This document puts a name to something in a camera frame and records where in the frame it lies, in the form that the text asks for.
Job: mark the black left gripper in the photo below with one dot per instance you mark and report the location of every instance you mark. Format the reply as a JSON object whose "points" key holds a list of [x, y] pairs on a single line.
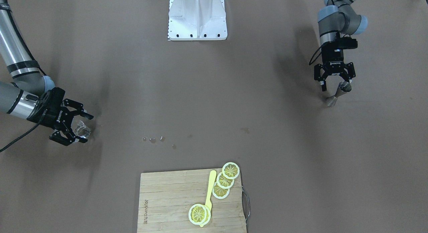
{"points": [[334, 59]]}

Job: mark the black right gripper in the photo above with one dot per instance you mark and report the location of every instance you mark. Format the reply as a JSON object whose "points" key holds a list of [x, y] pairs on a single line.
{"points": [[50, 111]]}

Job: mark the clear glass measuring cup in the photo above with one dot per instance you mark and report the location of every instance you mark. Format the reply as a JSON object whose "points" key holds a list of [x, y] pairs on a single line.
{"points": [[80, 129]]}

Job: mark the steel jigger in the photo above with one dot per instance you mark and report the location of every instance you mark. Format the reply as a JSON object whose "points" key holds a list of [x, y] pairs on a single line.
{"points": [[343, 88]]}

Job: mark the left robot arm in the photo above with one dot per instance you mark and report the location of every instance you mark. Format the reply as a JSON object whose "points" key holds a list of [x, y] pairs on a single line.
{"points": [[337, 21]]}

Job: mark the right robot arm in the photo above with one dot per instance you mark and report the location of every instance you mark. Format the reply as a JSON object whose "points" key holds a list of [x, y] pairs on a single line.
{"points": [[32, 95]]}

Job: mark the wooden cutting board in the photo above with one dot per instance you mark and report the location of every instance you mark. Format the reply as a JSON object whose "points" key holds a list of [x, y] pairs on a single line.
{"points": [[166, 197]]}

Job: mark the lemon slice outer end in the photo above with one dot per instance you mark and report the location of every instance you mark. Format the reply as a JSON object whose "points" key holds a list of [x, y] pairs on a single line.
{"points": [[230, 170]]}

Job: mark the lemon slice middle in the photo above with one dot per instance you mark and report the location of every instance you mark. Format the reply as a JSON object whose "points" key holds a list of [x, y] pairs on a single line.
{"points": [[224, 182]]}

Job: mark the lemon slice on spoon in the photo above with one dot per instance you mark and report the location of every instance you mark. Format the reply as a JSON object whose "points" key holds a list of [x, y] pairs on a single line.
{"points": [[199, 215]]}

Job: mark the lemon slice near spoon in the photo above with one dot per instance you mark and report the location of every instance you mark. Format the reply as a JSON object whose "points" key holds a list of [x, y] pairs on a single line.
{"points": [[219, 192]]}

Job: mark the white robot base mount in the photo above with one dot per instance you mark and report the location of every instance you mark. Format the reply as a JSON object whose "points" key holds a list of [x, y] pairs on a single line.
{"points": [[191, 20]]}

